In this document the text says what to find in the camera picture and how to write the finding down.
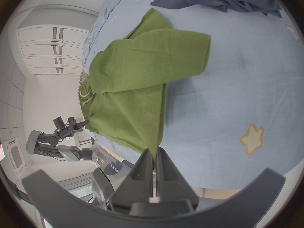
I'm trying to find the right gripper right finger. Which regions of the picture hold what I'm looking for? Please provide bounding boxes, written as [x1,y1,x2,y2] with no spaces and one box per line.
[155,148,200,206]

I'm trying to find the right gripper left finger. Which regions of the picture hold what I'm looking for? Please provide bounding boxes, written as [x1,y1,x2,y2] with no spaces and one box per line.
[109,148,153,206]

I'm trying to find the green shorts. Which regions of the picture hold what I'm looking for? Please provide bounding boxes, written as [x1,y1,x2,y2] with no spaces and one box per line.
[78,8,211,173]

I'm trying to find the bed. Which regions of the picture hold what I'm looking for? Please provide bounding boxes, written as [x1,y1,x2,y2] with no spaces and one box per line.
[82,0,304,190]

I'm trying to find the white ceiling air conditioner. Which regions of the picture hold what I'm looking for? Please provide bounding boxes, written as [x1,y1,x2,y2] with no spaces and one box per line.
[7,138,32,174]

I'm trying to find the white wardrobe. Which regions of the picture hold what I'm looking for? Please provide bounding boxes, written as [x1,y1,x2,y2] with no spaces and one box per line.
[17,27,90,75]

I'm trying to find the window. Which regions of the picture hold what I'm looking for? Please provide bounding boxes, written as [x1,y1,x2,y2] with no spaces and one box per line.
[13,172,95,226]

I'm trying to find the pale blue quilt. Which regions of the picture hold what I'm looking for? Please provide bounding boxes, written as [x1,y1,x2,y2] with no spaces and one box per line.
[82,0,126,66]

